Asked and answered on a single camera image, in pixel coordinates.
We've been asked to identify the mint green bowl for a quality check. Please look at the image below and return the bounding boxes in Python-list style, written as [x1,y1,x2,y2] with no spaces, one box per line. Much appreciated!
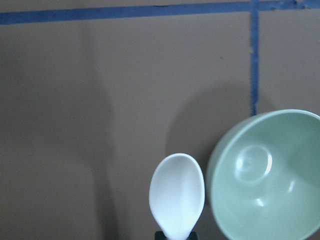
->
[206,109,320,240]

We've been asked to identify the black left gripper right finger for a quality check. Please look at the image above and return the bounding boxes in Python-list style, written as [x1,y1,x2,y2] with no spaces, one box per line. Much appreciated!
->
[187,231,197,240]

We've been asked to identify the white plastic spoon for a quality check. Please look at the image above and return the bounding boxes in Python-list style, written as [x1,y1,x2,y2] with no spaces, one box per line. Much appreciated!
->
[148,153,205,240]

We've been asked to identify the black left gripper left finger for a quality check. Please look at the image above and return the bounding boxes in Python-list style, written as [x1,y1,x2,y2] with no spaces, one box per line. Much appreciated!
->
[154,231,164,240]

